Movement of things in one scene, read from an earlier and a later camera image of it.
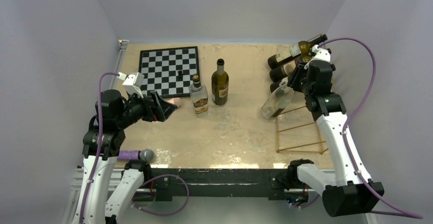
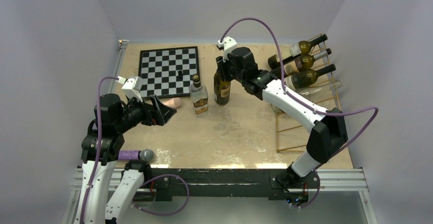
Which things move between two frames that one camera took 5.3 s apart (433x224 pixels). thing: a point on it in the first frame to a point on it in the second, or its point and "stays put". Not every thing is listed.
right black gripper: [294, 77] to [222, 67]
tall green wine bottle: [220, 82] stays put
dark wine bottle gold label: [282, 71] stays put
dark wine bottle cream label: [302, 47] stays put
